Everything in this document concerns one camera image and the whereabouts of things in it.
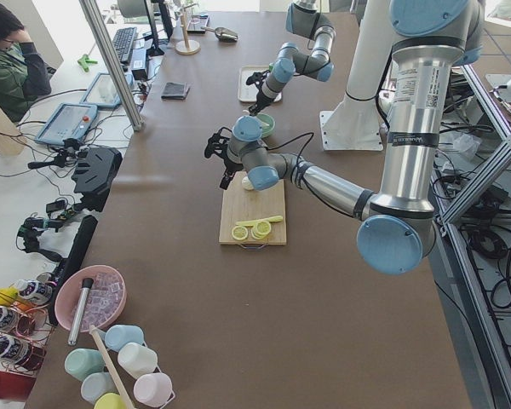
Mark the white ceramic spoon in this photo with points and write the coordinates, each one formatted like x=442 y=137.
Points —
x=264 y=120

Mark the lemon slice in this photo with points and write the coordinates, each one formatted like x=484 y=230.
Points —
x=261 y=230
x=239 y=233

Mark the pale green bowl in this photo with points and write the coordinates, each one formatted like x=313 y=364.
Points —
x=265 y=132

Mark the teach pendant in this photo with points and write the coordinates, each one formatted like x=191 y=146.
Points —
x=102 y=92
x=68 y=121

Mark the white steamed bun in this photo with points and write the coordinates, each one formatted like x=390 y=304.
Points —
x=246 y=184

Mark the mint green cup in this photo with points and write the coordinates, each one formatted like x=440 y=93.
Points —
x=80 y=363

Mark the white cup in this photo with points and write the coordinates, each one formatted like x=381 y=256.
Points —
x=137 y=360

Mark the upper teach pendant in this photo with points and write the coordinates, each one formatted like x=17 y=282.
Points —
x=102 y=92

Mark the aluminium frame post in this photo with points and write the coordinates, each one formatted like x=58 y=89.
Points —
x=108 y=54

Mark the lower lemon slice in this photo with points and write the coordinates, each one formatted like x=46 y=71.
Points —
x=239 y=233

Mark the pink bowl with ice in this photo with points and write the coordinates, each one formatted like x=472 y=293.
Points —
x=107 y=298

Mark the yellow cup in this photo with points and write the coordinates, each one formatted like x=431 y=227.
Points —
x=110 y=401

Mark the wooden mug tree stand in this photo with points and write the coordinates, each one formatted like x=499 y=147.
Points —
x=187 y=46

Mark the black keyboard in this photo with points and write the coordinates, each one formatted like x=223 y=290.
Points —
x=122 y=42

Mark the grey folded cloth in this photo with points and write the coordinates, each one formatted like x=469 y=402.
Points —
x=175 y=91

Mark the metal scoop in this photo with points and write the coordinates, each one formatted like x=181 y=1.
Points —
x=222 y=34

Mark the cream rabbit tray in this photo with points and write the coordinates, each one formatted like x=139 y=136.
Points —
x=247 y=93

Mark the pink cup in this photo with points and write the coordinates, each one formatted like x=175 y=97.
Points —
x=154 y=389

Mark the bamboo cutting board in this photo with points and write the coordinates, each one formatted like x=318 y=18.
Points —
x=241 y=205

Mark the black monitor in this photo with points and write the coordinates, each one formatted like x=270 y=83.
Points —
x=158 y=45

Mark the seated person green jacket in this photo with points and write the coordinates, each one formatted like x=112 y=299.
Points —
x=24 y=75

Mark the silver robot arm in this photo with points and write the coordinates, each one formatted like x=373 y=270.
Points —
x=425 y=39
x=304 y=20

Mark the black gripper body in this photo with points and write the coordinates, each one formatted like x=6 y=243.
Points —
x=263 y=96
x=229 y=160

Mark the grey blue cup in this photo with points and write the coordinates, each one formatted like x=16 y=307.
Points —
x=95 y=385

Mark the upper lemon slice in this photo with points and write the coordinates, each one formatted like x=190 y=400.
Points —
x=261 y=230

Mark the copper wire bottle rack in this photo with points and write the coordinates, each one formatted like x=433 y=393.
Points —
x=24 y=331

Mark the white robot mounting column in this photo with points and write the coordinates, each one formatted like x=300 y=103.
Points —
x=354 y=124

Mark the lower teach pendant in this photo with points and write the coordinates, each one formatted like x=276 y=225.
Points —
x=68 y=121

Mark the black robot camera mount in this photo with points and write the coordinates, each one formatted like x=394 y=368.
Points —
x=95 y=171

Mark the wooden cup rack pole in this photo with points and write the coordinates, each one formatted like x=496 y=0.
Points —
x=93 y=331

